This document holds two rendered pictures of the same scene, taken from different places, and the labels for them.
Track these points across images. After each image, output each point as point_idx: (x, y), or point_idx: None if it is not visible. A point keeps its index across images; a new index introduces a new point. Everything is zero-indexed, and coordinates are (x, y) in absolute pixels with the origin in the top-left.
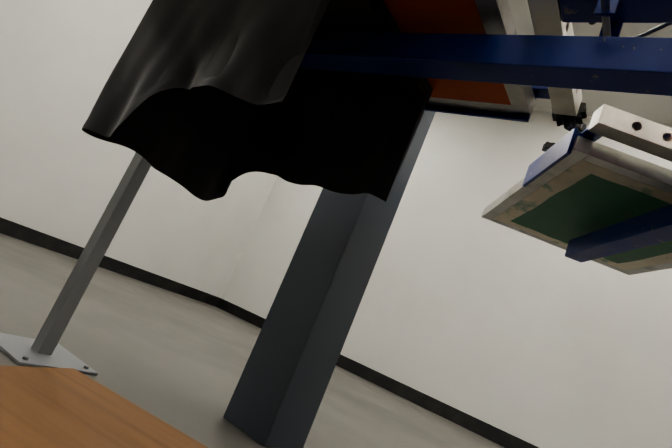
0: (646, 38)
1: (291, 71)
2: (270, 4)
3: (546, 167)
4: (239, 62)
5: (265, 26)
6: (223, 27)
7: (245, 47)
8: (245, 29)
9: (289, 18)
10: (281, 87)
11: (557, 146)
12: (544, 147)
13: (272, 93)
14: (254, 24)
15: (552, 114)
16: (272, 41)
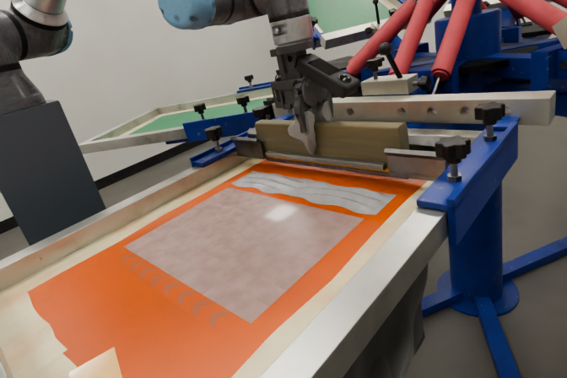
0: (424, 125)
1: (419, 317)
2: (401, 305)
3: (234, 135)
4: (403, 364)
5: (408, 322)
6: (362, 373)
7: (404, 353)
8: (391, 345)
9: (415, 296)
10: (418, 332)
11: (240, 120)
12: (200, 110)
13: (415, 342)
14: (400, 333)
15: (271, 118)
16: (412, 322)
